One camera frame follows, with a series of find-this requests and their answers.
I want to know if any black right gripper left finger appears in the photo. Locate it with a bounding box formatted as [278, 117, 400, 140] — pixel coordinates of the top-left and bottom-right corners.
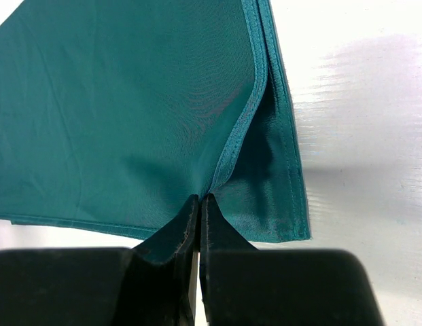
[0, 195, 199, 325]

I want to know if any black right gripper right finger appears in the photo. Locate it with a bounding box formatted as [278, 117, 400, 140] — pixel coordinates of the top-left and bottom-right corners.
[200, 194, 379, 325]

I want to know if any teal cloth napkin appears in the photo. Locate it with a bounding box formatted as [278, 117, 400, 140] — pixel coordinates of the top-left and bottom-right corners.
[0, 1, 311, 242]

